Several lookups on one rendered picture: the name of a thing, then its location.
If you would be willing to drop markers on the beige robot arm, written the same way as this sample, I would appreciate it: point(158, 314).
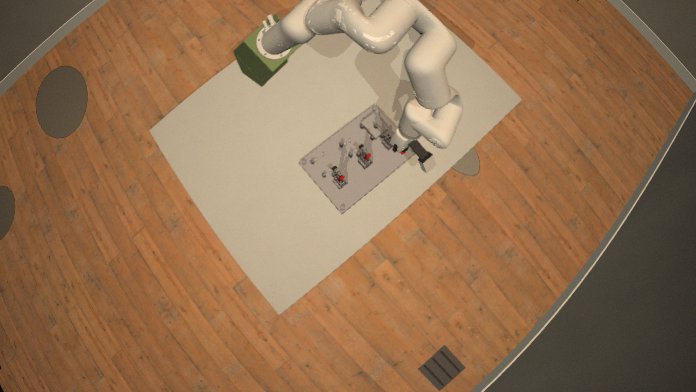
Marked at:
point(425, 62)

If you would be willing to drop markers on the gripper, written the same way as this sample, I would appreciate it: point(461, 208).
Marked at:
point(400, 142)

